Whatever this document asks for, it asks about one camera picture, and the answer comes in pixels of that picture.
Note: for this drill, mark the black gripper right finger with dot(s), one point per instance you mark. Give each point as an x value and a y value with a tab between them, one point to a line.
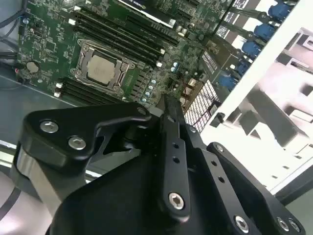
215	171

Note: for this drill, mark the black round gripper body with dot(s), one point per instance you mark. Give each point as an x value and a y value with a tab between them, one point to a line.
122	195

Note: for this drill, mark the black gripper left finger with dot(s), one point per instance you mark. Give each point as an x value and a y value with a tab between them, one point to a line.
61	127

